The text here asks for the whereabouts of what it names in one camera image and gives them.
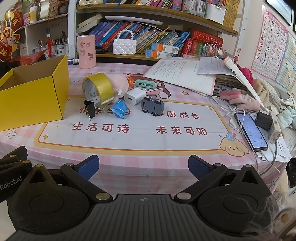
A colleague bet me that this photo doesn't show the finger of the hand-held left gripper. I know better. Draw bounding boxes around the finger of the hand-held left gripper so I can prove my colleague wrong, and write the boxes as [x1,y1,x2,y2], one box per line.
[0,160,33,173]
[0,146,28,161]

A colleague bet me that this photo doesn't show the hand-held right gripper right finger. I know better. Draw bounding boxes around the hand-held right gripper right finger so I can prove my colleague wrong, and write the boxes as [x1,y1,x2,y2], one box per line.
[174,155,267,202]

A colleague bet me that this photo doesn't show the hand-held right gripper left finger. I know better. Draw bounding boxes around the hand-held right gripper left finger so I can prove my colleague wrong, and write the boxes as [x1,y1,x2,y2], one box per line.
[23,155,114,202]

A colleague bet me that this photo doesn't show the yellow cardboard box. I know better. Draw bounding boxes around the yellow cardboard box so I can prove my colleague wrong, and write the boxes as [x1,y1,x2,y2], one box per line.
[0,55,70,132]

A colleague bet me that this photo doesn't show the black binder clip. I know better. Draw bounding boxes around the black binder clip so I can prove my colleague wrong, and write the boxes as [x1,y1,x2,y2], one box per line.
[84,100,103,121]

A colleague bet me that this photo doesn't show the blue packet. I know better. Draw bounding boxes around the blue packet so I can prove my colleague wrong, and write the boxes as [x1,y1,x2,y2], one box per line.
[110,100,129,119]

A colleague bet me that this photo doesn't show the grey toy car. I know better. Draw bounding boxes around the grey toy car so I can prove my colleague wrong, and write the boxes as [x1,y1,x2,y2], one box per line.
[141,96,164,117]

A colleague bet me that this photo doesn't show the yellow tape roll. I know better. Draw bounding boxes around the yellow tape roll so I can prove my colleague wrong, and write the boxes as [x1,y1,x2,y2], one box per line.
[82,72,115,107]

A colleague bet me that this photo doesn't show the white eraser block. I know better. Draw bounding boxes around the white eraser block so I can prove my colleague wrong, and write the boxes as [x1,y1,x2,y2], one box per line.
[124,89,147,106]

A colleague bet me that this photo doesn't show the black smartphone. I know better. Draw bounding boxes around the black smartphone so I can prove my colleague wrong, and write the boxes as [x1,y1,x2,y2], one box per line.
[234,113,269,151]

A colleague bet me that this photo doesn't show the black charger adapter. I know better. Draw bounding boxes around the black charger adapter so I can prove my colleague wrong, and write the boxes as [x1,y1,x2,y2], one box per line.
[255,111,273,131]

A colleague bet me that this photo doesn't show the pink knitted glove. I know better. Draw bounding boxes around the pink knitted glove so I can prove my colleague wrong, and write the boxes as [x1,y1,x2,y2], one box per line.
[219,88,260,110]

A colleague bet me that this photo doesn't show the dark cloth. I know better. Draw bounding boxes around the dark cloth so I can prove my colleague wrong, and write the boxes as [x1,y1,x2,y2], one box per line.
[0,62,13,77]

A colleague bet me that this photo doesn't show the white paper sheets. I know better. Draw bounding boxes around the white paper sheets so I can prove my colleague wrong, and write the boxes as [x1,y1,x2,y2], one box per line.
[261,137,293,163]

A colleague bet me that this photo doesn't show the white power strip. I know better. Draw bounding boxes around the white power strip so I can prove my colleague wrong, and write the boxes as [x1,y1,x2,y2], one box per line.
[268,111,281,143]

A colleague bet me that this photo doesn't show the stack of notebooks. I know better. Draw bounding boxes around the stack of notebooks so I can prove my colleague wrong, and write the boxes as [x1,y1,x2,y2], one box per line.
[214,75,250,96]

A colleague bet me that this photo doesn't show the pink plush toy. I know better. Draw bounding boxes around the pink plush toy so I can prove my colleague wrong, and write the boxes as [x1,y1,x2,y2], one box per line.
[108,75,129,102]

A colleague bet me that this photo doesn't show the fluffy beige cloth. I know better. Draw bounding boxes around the fluffy beige cloth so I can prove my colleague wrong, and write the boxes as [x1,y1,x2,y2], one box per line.
[240,192,296,241]

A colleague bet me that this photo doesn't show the black object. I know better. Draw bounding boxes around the black object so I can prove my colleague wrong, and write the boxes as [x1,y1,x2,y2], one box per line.
[287,158,296,188]

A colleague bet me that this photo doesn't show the open workbook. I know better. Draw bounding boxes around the open workbook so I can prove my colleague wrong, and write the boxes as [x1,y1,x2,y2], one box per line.
[143,58,216,96]

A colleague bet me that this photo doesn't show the red paper sheet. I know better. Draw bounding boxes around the red paper sheet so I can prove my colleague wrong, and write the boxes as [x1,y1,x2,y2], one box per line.
[10,50,47,66]

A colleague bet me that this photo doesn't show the mint green box cutter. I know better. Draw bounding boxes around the mint green box cutter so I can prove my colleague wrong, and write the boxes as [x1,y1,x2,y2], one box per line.
[135,79,154,89]

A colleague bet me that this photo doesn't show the cream fleece cloth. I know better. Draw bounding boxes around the cream fleece cloth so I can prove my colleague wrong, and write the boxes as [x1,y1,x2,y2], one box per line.
[252,79,289,112]

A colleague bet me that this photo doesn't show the pale green cloth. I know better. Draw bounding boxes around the pale green cloth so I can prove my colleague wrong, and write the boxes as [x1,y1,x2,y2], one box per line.
[276,108,296,128]

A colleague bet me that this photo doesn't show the printed paper sheet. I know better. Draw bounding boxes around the printed paper sheet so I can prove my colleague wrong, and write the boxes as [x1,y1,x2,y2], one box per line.
[198,57,234,77]

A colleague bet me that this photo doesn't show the magenta pouch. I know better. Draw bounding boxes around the magenta pouch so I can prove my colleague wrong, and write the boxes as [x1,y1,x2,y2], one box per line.
[236,64,253,80]

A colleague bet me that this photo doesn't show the wooden bookshelf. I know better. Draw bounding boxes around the wooden bookshelf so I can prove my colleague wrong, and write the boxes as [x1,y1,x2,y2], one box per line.
[68,0,243,67]

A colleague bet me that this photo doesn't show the red cartoon figure decoration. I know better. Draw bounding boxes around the red cartoon figure decoration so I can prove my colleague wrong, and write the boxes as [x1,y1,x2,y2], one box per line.
[0,0,23,63]

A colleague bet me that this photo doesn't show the red tassel ornament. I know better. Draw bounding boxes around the red tassel ornament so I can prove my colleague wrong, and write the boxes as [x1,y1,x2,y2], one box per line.
[46,16,53,57]

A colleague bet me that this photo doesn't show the pink cylinder container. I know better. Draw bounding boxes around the pink cylinder container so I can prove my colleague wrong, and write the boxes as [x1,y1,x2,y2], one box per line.
[77,35,96,69]

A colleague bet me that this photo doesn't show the white shelf unit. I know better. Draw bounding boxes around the white shelf unit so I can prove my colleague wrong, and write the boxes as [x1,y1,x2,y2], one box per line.
[21,14,77,58]

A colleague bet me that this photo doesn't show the orange and blue box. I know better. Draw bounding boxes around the orange and blue box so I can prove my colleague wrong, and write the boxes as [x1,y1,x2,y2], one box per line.
[151,43,179,54]
[146,50,173,59]

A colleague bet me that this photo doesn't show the row of red books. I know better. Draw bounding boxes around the row of red books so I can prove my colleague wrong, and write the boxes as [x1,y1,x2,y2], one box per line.
[183,38,208,56]

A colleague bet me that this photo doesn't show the white quilted handbag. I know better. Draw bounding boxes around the white quilted handbag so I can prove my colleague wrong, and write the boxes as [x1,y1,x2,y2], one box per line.
[113,29,137,55]

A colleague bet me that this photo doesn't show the thick red dictionary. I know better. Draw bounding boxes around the thick red dictionary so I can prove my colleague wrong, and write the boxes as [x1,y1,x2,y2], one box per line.
[191,30,224,47]

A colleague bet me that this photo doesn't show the row of colourful books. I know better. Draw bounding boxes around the row of colourful books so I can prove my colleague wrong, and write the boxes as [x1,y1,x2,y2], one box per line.
[89,20,192,55]

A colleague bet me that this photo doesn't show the thick white-paged book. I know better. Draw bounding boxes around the thick white-paged book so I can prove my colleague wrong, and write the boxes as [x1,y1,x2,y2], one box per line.
[76,13,103,33]

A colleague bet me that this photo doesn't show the large white pen holder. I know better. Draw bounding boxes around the large white pen holder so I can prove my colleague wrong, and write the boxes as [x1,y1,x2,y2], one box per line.
[205,3,226,25]

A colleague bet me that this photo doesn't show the row of yellow books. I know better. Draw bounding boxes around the row of yellow books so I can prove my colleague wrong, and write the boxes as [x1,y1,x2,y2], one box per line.
[223,0,242,29]

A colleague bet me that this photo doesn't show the row of shelf-top books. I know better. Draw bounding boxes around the row of shelf-top books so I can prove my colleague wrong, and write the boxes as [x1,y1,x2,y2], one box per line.
[102,0,206,16]

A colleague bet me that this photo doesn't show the black framed screen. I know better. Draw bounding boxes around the black framed screen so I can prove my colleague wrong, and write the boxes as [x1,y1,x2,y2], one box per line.
[265,0,296,26]

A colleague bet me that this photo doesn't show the white charging cable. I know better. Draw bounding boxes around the white charging cable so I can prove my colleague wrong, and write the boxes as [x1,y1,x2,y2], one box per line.
[254,149,281,184]

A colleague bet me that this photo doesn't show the blue bordered wall poster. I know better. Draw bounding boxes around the blue bordered wall poster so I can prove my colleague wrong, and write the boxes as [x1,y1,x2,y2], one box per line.
[275,32,296,91]

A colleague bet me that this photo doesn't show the alphabet wall poster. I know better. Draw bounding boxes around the alphabet wall poster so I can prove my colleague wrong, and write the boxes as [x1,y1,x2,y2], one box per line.
[251,6,289,81]

